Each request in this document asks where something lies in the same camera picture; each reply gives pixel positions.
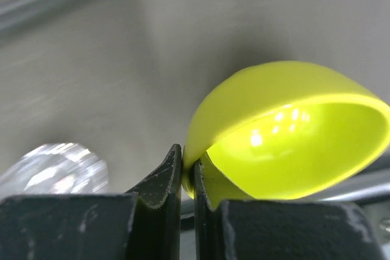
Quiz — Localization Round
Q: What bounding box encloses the clear drinking glass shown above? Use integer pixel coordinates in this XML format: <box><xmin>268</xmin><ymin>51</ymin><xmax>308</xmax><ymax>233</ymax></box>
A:
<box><xmin>1</xmin><ymin>143</ymin><xmax>108</xmax><ymax>199</ymax></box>

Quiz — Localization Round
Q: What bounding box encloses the lime green bowl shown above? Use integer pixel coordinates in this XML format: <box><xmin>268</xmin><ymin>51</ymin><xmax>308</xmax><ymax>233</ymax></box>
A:
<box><xmin>182</xmin><ymin>61</ymin><xmax>389</xmax><ymax>200</ymax></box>

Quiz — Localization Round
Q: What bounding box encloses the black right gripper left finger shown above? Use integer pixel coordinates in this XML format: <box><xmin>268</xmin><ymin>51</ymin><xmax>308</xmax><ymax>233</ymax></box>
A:
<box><xmin>1</xmin><ymin>144</ymin><xmax>182</xmax><ymax>259</ymax></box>

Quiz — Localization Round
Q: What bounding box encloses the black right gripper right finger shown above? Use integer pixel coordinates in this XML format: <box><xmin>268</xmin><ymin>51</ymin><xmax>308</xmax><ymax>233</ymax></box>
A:
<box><xmin>193</xmin><ymin>160</ymin><xmax>381</xmax><ymax>259</ymax></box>

